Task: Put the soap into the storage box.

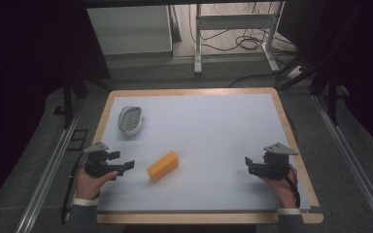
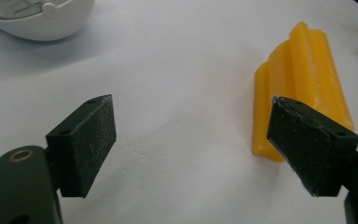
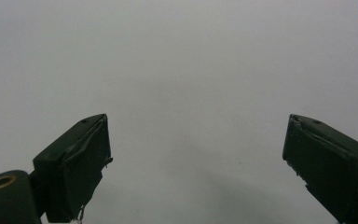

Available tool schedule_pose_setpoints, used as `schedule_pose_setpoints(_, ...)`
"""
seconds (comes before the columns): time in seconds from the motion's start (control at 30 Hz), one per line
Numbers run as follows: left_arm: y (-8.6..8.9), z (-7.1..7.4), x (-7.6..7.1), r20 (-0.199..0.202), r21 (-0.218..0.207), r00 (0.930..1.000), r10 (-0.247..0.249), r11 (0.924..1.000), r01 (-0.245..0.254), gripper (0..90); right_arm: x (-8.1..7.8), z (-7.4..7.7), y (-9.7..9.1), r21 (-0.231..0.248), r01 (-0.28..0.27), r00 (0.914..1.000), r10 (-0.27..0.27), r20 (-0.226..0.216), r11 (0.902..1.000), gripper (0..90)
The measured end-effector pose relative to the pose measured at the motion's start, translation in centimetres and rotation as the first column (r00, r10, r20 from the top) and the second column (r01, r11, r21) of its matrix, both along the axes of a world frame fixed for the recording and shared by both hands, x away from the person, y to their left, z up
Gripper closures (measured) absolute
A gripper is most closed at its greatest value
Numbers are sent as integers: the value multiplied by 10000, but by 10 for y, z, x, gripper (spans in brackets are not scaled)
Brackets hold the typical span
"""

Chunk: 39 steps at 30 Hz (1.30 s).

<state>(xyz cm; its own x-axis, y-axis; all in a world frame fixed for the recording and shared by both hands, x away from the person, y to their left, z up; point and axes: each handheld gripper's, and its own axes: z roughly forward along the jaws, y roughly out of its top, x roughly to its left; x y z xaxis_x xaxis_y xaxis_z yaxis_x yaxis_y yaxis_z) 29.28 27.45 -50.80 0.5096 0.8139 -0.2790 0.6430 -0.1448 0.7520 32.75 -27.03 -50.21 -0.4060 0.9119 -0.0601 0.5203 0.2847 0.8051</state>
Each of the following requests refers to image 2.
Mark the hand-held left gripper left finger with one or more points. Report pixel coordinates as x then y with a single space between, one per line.
84 146

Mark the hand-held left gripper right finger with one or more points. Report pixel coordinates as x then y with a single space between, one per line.
310 146

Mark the yellow ridged block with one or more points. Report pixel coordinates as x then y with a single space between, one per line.
304 77

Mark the white bowl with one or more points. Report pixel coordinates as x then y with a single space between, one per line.
40 21

